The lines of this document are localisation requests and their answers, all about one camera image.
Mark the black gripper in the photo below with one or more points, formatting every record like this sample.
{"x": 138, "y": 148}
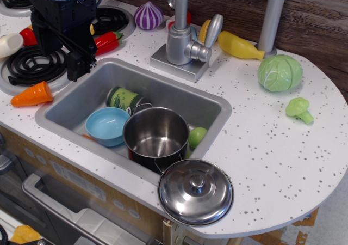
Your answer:
{"x": 78, "y": 41}

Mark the green toy broccoli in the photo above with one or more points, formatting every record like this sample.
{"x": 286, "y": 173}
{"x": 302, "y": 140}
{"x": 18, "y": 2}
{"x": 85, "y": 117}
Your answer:
{"x": 298, "y": 107}

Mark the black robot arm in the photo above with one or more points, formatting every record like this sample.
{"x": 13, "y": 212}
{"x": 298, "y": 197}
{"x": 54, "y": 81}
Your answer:
{"x": 66, "y": 23}

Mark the stainless steel pot lid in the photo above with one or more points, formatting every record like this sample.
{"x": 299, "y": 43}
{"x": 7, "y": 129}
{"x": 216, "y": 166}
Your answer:
{"x": 195, "y": 192}

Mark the red toy chili pepper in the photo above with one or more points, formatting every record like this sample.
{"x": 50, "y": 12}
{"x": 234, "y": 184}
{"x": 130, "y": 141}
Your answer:
{"x": 108, "y": 42}

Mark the yellow toy bell pepper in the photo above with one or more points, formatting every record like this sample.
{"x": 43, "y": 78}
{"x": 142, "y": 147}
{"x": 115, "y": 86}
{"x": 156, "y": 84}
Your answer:
{"x": 92, "y": 31}

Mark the orange toy carrot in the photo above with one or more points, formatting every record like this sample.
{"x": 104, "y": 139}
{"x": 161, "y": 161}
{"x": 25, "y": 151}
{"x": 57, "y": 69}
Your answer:
{"x": 34, "y": 95}

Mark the front left stove burner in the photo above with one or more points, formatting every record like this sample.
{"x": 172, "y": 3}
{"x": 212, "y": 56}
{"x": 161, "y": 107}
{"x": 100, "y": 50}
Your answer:
{"x": 28, "y": 67}

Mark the stove burner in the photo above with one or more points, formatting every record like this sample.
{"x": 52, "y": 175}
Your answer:
{"x": 28, "y": 67}
{"x": 113, "y": 19}
{"x": 16, "y": 8}

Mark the green pea can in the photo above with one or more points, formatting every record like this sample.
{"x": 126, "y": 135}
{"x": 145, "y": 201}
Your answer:
{"x": 124, "y": 99}

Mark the grey sink basin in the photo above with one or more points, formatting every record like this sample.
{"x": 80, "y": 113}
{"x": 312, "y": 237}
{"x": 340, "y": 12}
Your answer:
{"x": 67, "y": 114}

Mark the red toy ketchup bottle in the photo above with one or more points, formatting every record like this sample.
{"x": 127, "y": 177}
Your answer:
{"x": 28, "y": 36}

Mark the back right stove burner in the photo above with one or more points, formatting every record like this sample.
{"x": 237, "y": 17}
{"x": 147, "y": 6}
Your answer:
{"x": 113, "y": 19}

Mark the light blue bowl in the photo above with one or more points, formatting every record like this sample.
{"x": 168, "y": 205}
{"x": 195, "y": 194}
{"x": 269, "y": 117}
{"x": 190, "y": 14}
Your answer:
{"x": 105, "y": 126}

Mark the white toy bottle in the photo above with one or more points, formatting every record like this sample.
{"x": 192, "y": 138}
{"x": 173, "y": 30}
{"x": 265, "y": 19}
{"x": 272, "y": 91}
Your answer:
{"x": 10, "y": 44}

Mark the purple striped toy onion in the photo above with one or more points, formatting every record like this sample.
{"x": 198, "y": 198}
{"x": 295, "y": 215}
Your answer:
{"x": 148, "y": 16}

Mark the back left stove burner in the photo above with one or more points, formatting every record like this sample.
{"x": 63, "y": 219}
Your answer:
{"x": 16, "y": 8}

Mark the silver toy faucet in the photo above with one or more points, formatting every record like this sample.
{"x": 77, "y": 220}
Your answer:
{"x": 181, "y": 56}

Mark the red toy tomato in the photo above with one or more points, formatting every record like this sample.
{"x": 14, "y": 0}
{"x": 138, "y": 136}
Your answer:
{"x": 170, "y": 21}

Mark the yellow toy corn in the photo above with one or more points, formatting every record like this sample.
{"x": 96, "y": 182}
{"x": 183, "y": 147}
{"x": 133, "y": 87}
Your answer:
{"x": 203, "y": 31}

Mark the green toy apple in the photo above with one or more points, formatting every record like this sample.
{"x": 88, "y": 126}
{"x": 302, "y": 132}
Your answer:
{"x": 196, "y": 135}

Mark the yellow toy squash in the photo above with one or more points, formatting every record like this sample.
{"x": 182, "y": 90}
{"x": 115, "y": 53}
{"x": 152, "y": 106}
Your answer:
{"x": 238, "y": 47}

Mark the yellow object on floor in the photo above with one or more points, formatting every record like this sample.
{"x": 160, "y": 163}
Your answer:
{"x": 24, "y": 234}

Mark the green toy cabbage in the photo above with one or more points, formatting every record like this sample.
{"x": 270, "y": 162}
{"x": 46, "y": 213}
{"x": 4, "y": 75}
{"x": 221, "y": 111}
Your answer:
{"x": 280, "y": 73}

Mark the grey metal pole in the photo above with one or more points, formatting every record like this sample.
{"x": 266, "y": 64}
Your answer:
{"x": 270, "y": 26}

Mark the silver oven door handle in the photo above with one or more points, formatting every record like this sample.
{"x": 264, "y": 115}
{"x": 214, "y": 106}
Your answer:
{"x": 73, "y": 216}

